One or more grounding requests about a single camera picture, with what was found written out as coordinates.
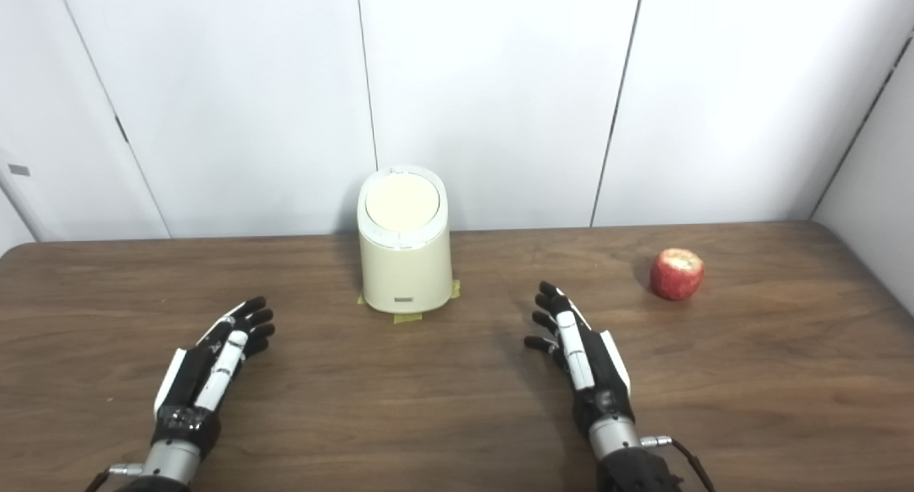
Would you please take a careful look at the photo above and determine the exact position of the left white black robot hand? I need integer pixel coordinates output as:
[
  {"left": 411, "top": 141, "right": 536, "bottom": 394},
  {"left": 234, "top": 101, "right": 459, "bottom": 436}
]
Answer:
[{"left": 152, "top": 296, "right": 276, "bottom": 456}]

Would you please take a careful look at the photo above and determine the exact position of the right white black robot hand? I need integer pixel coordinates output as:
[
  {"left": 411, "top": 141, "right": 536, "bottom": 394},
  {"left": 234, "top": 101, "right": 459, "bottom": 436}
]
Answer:
[{"left": 523, "top": 281, "right": 636, "bottom": 439}]

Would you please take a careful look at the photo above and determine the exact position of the red apple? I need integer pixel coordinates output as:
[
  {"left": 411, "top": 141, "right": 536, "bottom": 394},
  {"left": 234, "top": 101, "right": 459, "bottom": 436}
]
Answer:
[{"left": 649, "top": 248, "right": 705, "bottom": 301}]

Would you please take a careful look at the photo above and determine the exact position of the cream-colored lidded bin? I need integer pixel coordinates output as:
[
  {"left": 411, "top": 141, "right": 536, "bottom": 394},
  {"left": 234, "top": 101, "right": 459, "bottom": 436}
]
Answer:
[{"left": 357, "top": 165, "right": 453, "bottom": 314}]

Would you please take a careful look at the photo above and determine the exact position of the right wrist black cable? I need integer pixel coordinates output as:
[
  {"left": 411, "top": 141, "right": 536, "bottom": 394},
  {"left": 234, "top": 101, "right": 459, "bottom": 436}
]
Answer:
[{"left": 641, "top": 435, "right": 717, "bottom": 492}]

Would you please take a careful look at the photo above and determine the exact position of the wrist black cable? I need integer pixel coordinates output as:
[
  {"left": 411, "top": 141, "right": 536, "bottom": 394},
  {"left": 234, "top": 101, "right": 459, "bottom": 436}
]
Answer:
[
  {"left": 641, "top": 435, "right": 717, "bottom": 492},
  {"left": 84, "top": 463, "right": 144, "bottom": 492}
]

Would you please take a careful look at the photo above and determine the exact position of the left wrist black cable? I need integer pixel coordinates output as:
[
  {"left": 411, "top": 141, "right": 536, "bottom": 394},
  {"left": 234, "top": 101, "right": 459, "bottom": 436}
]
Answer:
[{"left": 84, "top": 463, "right": 144, "bottom": 492}]

